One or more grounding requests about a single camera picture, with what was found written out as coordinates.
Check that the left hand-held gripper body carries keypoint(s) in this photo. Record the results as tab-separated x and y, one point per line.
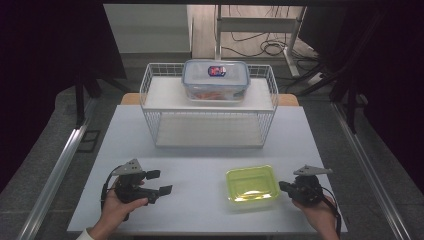
128	186

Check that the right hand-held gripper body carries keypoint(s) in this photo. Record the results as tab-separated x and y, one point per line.
306	190

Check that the clear container with green lid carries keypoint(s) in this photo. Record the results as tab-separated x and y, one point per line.
250	183

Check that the clear container with blue-rimmed lid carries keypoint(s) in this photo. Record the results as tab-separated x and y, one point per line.
206	83

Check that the person's left hand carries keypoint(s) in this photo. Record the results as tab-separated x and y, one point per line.
116	210

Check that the person's right hand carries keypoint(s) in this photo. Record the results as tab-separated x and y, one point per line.
316	215

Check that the black floor plate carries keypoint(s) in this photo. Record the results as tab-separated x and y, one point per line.
89	141

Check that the white sleeve cuff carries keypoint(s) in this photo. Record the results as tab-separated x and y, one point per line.
85	236

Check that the wooden table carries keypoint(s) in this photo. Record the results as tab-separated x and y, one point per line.
128	99

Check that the black metal stand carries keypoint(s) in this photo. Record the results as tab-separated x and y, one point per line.
80	100
350	106

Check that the black curtain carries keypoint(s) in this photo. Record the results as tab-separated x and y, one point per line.
40	66
393	83

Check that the white cabinet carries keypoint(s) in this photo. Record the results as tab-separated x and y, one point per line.
146	26

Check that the aluminium floor rail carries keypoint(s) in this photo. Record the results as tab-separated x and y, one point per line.
366	173
60	160

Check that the white metal desk frame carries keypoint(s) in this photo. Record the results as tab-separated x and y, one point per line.
256	25

